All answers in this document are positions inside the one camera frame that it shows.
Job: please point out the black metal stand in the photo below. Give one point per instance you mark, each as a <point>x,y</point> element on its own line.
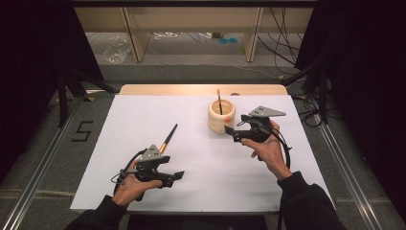
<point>323,96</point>
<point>63,96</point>

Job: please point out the small green box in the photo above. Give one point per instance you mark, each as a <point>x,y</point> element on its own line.
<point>218,34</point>

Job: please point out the silver metal floor rail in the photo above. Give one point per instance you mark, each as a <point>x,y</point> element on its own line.
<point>344,172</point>
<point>38,179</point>

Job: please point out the light wooden shelf unit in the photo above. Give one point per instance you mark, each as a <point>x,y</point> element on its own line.
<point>191,19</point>

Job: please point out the white table sheet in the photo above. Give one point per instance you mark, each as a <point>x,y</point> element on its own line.
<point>204,179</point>

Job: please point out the cream ringed brush holder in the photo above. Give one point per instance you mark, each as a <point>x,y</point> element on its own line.
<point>217,123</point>

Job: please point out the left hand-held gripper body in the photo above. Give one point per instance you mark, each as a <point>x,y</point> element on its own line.
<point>151,155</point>

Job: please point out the black makeup brush gold ferrule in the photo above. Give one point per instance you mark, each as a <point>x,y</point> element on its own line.
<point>169,136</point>

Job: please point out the dark curtain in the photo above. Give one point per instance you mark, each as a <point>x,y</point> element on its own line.
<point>367,80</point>
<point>32,64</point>

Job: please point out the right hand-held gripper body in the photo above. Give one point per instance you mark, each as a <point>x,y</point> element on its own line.
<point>261,129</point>

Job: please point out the person's right hand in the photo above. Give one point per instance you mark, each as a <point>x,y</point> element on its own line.
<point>271,150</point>

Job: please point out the person's left hand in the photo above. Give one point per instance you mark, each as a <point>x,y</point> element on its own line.
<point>134,188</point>

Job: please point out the blue round lid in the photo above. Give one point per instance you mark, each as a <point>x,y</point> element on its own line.
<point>223,40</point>
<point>233,40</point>

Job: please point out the clear plastic bag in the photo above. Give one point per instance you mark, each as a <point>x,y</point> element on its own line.
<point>116,49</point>

